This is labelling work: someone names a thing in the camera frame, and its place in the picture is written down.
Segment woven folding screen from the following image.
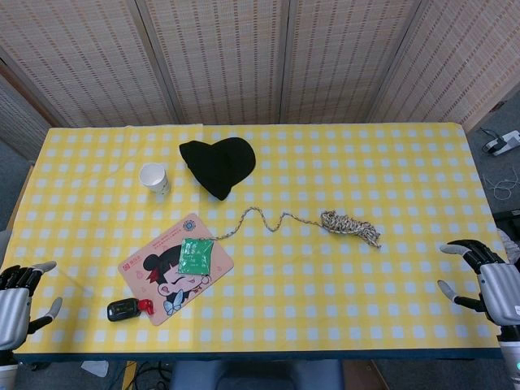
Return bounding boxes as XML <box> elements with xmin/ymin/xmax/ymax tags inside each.
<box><xmin>0</xmin><ymin>0</ymin><xmax>520</xmax><ymax>135</ymax></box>

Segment white paper cup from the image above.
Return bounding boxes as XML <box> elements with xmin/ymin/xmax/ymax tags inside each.
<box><xmin>139</xmin><ymin>162</ymin><xmax>171</xmax><ymax>197</ymax></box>

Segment black box on floor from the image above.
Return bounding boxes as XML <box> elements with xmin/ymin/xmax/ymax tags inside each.
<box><xmin>493</xmin><ymin>209</ymin><xmax>520</xmax><ymax>232</ymax></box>

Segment white paper scrap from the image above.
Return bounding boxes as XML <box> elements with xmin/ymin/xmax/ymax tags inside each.
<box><xmin>80</xmin><ymin>359</ymin><xmax>110</xmax><ymax>377</ymax></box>

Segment yellow white checkered tablecloth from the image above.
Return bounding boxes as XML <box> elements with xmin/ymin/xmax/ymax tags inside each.
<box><xmin>6</xmin><ymin>123</ymin><xmax>514</xmax><ymax>354</ymax></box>

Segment braided beige black rope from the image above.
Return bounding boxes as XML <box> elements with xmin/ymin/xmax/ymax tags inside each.
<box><xmin>201</xmin><ymin>206</ymin><xmax>383</xmax><ymax>285</ymax></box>

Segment black knit beanie hat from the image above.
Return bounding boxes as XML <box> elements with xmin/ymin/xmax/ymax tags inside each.
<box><xmin>179</xmin><ymin>136</ymin><xmax>258</xmax><ymax>202</ymax></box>

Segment green tea sachet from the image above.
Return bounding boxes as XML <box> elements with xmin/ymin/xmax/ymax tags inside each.
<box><xmin>177</xmin><ymin>237</ymin><xmax>215</xmax><ymax>276</ymax></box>

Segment thin white floor cable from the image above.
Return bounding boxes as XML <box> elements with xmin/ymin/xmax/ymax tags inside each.
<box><xmin>491</xmin><ymin>156</ymin><xmax>520</xmax><ymax>200</ymax></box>

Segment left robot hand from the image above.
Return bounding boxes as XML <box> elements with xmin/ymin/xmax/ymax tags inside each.
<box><xmin>0</xmin><ymin>260</ymin><xmax>64</xmax><ymax>351</ymax></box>

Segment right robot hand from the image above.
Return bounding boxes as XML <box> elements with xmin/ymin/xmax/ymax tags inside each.
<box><xmin>436</xmin><ymin>239</ymin><xmax>520</xmax><ymax>326</ymax></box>

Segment pink cartoon girl mouse pad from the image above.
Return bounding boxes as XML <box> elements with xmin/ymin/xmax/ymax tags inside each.
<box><xmin>118</xmin><ymin>212</ymin><xmax>236</xmax><ymax>327</ymax></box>

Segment white power strip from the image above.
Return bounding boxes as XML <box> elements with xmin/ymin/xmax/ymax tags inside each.
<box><xmin>482</xmin><ymin>129</ymin><xmax>520</xmax><ymax>158</ymax></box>

